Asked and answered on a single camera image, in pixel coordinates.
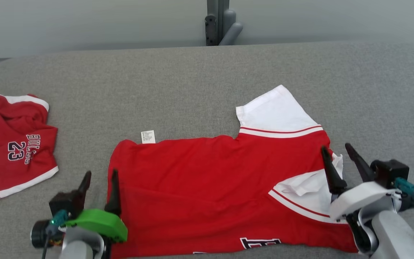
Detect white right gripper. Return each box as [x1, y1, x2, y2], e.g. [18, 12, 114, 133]
[320, 142, 402, 221]

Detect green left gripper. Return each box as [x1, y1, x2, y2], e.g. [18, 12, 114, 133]
[64, 169, 129, 243]

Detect red and white jersey shirt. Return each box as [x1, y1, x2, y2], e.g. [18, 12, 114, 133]
[106, 85, 359, 259]

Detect red shorts with white hem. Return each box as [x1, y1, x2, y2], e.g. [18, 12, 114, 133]
[0, 92, 59, 202]

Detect left camera cable teal plug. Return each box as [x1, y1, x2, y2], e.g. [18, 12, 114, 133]
[42, 210, 69, 259]

